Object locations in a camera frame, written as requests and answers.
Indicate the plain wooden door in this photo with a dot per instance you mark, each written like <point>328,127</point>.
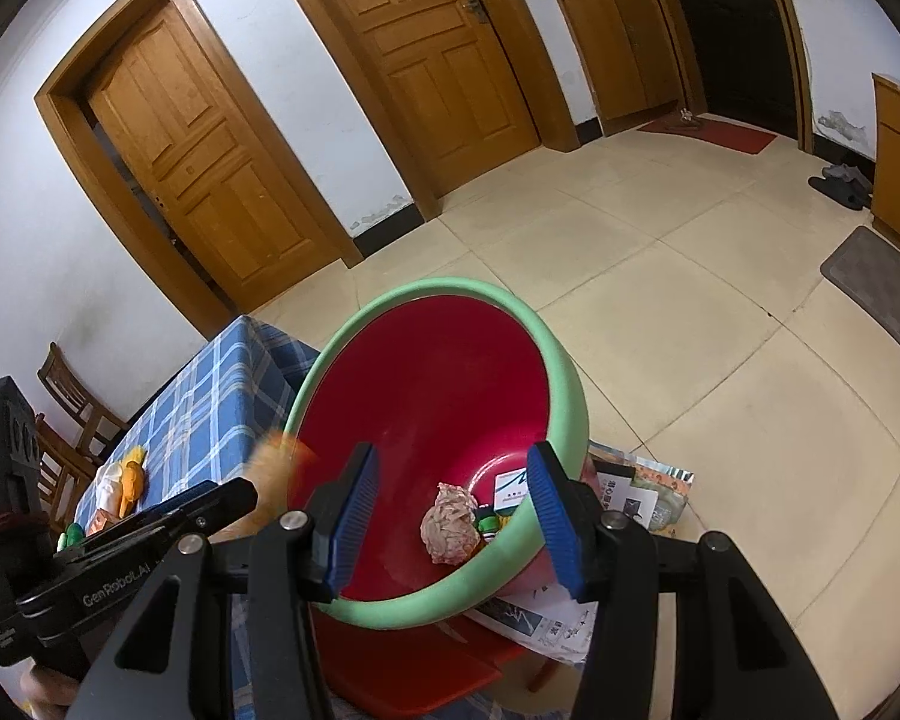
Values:
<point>202,165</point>

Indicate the white tissue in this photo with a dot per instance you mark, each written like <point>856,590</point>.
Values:
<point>109,487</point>

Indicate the orange cardboard box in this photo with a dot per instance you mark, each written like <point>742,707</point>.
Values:
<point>99,523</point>

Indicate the black door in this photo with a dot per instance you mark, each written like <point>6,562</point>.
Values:
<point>727,30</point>

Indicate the small green bottle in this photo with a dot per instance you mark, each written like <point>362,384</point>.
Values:
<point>489,523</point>

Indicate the large paper ball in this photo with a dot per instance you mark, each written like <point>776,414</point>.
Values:
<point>450,529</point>

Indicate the white printed cardboard box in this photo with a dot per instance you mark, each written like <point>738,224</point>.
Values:
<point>630,502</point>

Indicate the person's left hand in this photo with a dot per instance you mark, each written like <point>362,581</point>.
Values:
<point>49,694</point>

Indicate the red doormat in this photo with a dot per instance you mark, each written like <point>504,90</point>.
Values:
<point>727,136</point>

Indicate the teal and white box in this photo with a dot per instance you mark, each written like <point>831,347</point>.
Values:
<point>510,495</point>

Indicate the green plastic bottle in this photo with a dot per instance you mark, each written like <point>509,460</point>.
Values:
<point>71,536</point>

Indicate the low wooden wall panel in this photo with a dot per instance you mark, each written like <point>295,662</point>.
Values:
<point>622,60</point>

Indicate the yellow knitted cloth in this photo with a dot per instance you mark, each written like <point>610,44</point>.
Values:
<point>131,487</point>

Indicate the shiny printed packet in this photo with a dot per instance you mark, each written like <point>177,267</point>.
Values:
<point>675,495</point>

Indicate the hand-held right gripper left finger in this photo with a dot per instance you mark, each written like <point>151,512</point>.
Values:
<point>352,532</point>

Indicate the red plastic stool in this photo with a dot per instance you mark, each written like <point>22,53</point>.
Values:
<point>390,667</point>

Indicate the red basin with green rim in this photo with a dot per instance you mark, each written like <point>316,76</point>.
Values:
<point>420,390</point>

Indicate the grey floor mat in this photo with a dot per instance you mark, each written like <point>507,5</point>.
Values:
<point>877,285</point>

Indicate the dark slipper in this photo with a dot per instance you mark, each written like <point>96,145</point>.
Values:
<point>847,176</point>
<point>836,193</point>

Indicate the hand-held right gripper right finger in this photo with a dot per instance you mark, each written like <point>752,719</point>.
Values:
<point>562,532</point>

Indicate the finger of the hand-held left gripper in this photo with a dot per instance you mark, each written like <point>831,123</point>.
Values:
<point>217,504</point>

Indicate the blue plaid tablecloth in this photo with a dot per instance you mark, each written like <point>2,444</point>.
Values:
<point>195,390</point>

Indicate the small pale floor object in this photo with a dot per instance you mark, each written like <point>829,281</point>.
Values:
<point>686,117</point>

